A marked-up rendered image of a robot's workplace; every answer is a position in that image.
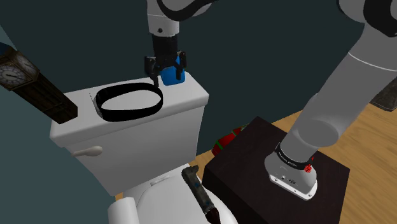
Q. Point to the brown tower clock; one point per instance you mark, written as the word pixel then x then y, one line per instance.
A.
pixel 34 90

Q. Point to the blue cup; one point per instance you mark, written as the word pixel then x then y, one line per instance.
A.
pixel 169 77

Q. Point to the dark grey furniture piece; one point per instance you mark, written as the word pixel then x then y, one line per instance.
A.
pixel 386 97

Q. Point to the red green striped object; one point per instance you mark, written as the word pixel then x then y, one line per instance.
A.
pixel 224 141

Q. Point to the dark robot stand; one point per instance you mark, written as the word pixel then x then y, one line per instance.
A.
pixel 245 173

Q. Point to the white toilet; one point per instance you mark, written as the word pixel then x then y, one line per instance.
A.
pixel 145 145

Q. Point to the white paper roll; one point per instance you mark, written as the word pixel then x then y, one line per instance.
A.
pixel 122 212

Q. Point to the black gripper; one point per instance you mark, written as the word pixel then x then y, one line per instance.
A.
pixel 165 49

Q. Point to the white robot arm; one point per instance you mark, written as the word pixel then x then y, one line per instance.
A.
pixel 328 102

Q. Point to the grey brown hand tool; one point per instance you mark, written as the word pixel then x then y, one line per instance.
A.
pixel 198 190

